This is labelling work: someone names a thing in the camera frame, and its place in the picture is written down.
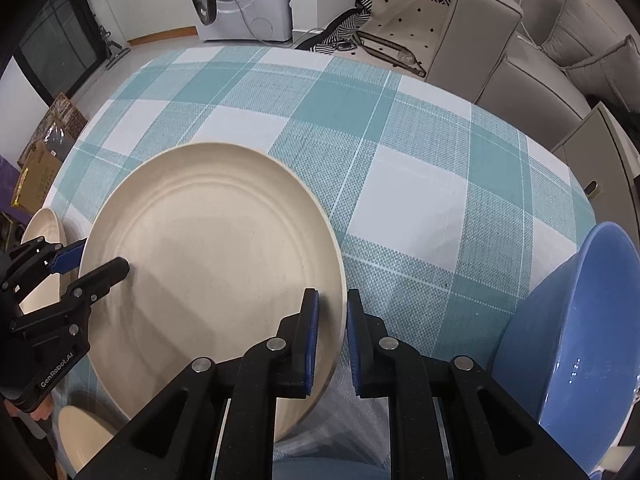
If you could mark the small beige plate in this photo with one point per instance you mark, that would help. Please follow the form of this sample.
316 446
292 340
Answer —
82 435
42 227

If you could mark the white kitchen base cabinet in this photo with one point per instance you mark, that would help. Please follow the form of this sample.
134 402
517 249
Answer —
150 5

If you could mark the grey sofa cushion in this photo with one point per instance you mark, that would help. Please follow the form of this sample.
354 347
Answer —
600 70
565 25

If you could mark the dark glass door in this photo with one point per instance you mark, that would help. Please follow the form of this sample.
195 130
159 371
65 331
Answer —
55 45

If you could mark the dark patterned box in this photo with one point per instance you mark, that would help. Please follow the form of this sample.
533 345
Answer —
60 122

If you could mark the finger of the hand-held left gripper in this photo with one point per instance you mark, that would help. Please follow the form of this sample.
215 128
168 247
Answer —
107 272
67 258

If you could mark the white washing machine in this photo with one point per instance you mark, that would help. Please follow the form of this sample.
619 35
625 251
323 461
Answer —
260 10

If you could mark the floor mop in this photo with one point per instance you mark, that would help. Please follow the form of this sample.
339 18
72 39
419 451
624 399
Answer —
112 50

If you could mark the beige side cabinet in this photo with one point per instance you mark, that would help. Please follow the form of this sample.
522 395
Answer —
595 145

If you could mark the beige diamond print cushion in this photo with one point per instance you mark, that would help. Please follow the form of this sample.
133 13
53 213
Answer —
410 12

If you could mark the grey sofa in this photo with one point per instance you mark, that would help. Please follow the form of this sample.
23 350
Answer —
505 75

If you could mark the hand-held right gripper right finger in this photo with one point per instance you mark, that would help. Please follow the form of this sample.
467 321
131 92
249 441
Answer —
354 340

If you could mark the blue bowl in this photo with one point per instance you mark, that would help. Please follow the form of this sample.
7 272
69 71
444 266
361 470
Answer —
575 320

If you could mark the brown cardboard box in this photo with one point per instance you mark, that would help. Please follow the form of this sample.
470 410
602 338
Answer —
37 180

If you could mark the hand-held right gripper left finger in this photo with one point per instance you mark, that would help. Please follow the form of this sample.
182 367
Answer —
312 340

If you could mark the large beige plate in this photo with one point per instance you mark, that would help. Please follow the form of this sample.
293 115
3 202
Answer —
200 240

